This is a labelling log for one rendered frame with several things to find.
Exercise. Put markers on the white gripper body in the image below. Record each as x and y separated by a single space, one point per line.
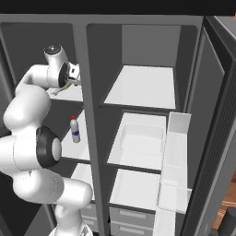
74 81

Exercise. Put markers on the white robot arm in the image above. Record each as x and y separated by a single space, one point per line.
27 123

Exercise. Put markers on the white freezer shelf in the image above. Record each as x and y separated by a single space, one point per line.
72 92
76 150
83 176

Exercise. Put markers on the grey-green frozen fish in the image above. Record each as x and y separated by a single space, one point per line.
60 90

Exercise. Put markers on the grey fridge freezer cabinet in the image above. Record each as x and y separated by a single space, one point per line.
95 92

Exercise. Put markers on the dark grey freezer door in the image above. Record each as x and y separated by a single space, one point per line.
4 80

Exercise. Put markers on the white fridge shelf with tray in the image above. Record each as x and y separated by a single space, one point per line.
138 144

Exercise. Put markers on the grey freezer drawer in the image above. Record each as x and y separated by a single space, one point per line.
89 213

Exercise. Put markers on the white fridge door bin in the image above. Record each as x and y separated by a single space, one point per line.
175 172

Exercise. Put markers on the grey fridge drawer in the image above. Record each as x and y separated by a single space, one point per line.
130 230
132 214

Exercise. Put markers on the dark grey fridge door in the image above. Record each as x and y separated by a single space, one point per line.
212 129

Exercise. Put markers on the white bottle with red cap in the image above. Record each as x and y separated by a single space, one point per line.
75 130

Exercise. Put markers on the black cylinder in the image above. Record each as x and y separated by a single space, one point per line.
229 222

